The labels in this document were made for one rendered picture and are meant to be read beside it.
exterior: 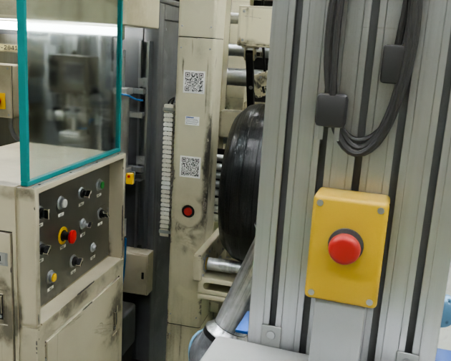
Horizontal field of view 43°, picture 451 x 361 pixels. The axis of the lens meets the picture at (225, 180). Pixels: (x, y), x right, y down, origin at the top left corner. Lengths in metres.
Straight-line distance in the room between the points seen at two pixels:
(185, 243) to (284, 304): 1.28
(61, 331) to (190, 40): 0.99
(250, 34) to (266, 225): 1.45
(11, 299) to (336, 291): 1.04
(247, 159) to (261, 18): 0.61
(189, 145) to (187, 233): 0.32
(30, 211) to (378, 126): 0.98
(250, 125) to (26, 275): 0.80
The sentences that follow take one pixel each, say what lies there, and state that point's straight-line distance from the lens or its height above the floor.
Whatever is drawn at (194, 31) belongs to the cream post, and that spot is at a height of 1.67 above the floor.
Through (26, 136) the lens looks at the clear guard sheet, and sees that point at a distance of 1.44.
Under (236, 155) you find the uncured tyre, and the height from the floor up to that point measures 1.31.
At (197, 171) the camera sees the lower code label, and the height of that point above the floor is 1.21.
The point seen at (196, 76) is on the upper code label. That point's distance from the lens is 1.93.
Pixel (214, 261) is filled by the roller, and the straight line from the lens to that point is 1.96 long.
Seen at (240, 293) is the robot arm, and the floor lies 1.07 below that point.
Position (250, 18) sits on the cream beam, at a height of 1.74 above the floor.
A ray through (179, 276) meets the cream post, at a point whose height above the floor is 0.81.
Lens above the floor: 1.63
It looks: 13 degrees down
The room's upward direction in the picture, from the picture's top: 3 degrees clockwise
